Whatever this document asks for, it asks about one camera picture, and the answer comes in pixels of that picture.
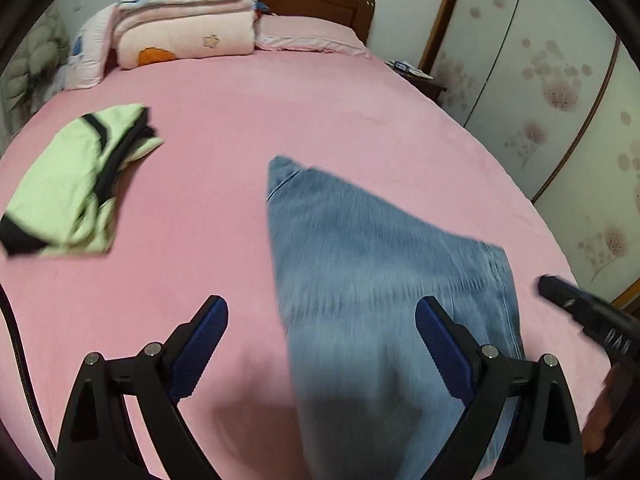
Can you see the light green black-trimmed garment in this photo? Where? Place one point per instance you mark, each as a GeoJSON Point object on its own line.
{"type": "Point", "coordinates": [75, 180]}

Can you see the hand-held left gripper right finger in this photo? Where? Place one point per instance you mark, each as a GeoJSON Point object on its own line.
{"type": "Point", "coordinates": [442, 350]}

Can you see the pink pillow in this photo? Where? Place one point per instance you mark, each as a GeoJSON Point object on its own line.
{"type": "Point", "coordinates": [310, 35]}

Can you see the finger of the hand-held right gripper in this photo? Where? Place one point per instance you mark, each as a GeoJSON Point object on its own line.
{"type": "Point", "coordinates": [560, 294]}

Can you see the papers on nightstand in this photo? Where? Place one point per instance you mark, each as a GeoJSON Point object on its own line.
{"type": "Point", "coordinates": [407, 67]}

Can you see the dark wooden nightstand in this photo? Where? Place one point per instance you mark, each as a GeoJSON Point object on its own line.
{"type": "Point", "coordinates": [427, 87]}

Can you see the wooden headboard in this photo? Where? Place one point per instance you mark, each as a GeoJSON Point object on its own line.
{"type": "Point", "coordinates": [325, 5]}

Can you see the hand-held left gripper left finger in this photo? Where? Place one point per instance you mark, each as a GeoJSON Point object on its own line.
{"type": "Point", "coordinates": [200, 350]}

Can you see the floral wardrobe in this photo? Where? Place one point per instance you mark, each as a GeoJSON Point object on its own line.
{"type": "Point", "coordinates": [550, 85]}

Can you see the person's right hand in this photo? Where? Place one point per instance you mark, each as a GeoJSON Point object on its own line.
{"type": "Point", "coordinates": [602, 410]}

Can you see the pink bed sheet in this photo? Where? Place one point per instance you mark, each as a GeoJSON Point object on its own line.
{"type": "Point", "coordinates": [250, 135]}

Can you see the pink folded quilt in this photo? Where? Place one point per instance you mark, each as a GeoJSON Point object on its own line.
{"type": "Point", "coordinates": [190, 35]}

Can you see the blue denim jeans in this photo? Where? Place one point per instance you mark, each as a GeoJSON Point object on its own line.
{"type": "Point", "coordinates": [360, 285]}

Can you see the pale pink folded blanket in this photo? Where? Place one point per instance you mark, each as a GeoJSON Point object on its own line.
{"type": "Point", "coordinates": [92, 50]}

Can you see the grey quilted coat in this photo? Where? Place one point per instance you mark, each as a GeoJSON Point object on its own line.
{"type": "Point", "coordinates": [30, 70]}

